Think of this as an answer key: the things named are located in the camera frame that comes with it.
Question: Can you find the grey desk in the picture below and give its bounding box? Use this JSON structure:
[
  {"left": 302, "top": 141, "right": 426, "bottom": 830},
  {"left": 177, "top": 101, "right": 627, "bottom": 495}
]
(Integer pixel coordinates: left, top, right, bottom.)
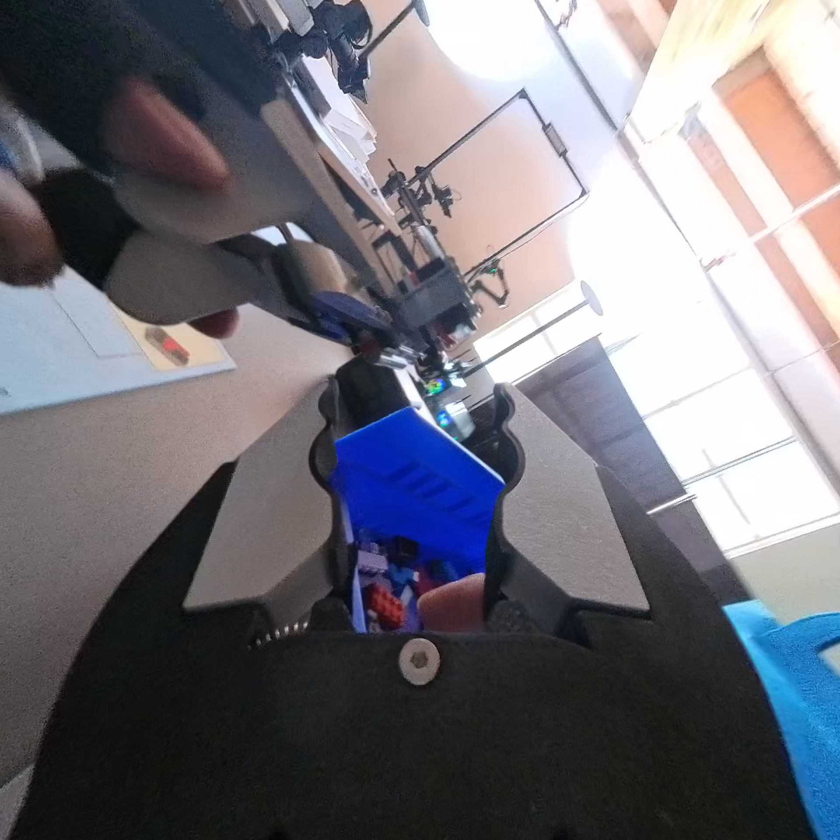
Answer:
[{"left": 0, "top": 226, "right": 421, "bottom": 788}]

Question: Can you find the grey black toy brick model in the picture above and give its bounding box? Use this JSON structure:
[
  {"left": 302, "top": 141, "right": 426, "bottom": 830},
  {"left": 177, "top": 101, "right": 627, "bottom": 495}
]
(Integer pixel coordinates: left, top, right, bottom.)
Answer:
[{"left": 315, "top": 256, "right": 483, "bottom": 371}]

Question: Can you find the black frame stand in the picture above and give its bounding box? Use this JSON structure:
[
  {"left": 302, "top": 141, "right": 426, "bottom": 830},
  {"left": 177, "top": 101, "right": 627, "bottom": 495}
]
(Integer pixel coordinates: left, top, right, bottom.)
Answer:
[{"left": 407, "top": 87, "right": 589, "bottom": 280}]

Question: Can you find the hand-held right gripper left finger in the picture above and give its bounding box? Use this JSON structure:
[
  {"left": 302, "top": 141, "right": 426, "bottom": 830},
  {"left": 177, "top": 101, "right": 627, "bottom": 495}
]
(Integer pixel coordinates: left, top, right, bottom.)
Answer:
[{"left": 182, "top": 377, "right": 350, "bottom": 634}]

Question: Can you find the black divider panel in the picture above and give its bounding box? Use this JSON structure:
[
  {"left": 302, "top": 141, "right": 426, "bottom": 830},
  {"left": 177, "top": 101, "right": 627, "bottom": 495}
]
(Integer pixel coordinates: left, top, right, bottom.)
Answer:
[{"left": 512, "top": 333, "right": 752, "bottom": 608}]

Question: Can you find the blue plastic bin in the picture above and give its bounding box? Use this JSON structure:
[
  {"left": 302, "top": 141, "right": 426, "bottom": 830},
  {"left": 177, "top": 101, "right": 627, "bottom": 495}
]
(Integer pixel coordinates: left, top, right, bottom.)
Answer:
[{"left": 327, "top": 405, "right": 508, "bottom": 635}]

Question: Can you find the computer tower with coloured lights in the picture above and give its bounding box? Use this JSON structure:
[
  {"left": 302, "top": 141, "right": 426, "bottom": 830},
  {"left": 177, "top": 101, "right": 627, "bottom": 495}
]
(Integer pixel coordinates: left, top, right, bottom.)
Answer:
[{"left": 423, "top": 374, "right": 475, "bottom": 437}]

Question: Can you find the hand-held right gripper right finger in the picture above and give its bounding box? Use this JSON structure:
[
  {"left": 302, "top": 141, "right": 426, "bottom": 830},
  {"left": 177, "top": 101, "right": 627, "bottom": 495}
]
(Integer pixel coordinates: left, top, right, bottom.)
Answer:
[{"left": 484, "top": 384, "right": 652, "bottom": 637}]

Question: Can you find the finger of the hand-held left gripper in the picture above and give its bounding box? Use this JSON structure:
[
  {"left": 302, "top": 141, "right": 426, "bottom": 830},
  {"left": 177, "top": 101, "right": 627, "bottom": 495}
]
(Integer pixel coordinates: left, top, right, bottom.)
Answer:
[
  {"left": 108, "top": 98, "right": 398, "bottom": 316},
  {"left": 104, "top": 230, "right": 329, "bottom": 332}
]

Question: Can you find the person's left hand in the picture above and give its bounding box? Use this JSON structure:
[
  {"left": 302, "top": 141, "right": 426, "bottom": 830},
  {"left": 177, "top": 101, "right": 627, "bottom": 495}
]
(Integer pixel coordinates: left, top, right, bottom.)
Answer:
[{"left": 0, "top": 79, "right": 240, "bottom": 340}]

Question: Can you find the black floor lamp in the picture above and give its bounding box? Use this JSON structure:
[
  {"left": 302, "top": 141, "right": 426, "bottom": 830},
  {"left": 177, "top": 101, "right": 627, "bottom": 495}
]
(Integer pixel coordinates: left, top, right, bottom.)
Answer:
[
  {"left": 472, "top": 280, "right": 606, "bottom": 368},
  {"left": 364, "top": 0, "right": 432, "bottom": 63}
]

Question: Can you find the toy brick instruction booklet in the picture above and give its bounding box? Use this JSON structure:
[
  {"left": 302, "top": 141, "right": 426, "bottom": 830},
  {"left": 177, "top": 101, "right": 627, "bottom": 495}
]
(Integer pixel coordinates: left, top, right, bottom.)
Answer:
[{"left": 0, "top": 266, "right": 238, "bottom": 416}]

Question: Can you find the blue felt bag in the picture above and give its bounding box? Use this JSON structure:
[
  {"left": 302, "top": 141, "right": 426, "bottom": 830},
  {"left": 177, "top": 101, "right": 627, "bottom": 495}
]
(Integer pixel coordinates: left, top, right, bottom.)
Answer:
[{"left": 722, "top": 599, "right": 840, "bottom": 840}]

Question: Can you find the person's right hand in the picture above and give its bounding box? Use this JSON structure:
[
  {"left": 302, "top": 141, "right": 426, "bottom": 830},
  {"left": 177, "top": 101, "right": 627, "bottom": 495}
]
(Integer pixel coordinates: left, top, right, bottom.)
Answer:
[{"left": 417, "top": 572, "right": 488, "bottom": 633}]

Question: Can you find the colourful toy brick pile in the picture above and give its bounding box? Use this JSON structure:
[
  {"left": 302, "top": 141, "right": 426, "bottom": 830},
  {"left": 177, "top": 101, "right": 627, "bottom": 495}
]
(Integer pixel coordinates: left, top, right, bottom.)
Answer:
[{"left": 353, "top": 533, "right": 488, "bottom": 634}]

